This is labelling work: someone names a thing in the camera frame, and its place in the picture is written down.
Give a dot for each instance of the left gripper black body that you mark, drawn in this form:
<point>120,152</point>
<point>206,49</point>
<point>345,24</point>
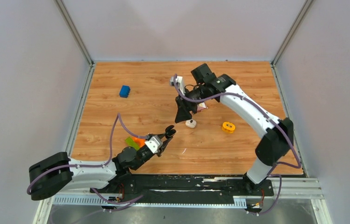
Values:
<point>161,151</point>

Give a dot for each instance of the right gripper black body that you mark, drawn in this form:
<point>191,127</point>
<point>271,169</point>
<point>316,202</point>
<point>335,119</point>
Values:
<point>191,106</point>

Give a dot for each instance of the white earbud charging case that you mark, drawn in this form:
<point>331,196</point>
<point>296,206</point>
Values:
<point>191,123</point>

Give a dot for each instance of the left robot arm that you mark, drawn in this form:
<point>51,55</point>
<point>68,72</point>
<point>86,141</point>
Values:
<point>59,172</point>

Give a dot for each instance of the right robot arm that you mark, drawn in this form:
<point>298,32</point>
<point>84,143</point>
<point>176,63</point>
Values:
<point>277,135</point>

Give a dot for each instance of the red pink small box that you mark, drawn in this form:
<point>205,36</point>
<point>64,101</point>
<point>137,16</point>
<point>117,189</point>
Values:
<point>201,106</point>

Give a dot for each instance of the orange green toy block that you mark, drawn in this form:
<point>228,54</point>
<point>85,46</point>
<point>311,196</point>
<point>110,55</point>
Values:
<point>135,142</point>

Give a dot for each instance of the blue toy block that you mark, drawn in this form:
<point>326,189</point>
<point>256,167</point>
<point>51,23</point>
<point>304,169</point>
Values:
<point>124,91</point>

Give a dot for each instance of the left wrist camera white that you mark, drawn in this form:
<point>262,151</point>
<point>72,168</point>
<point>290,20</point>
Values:
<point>154,143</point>

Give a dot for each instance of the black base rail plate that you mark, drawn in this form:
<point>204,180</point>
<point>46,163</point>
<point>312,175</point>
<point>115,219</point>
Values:
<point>185,189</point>

